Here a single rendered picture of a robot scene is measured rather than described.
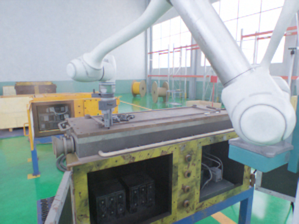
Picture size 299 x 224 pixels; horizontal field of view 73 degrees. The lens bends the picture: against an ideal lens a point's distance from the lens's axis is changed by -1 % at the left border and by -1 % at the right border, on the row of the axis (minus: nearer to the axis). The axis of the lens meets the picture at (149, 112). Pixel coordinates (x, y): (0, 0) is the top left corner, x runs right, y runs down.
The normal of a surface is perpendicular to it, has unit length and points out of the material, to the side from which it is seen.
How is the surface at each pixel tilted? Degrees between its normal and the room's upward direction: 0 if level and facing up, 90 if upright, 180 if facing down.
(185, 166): 90
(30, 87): 90
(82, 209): 90
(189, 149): 90
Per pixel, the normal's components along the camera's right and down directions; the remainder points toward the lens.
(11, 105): 0.51, 0.16
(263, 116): -0.45, 0.32
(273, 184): -0.63, 0.14
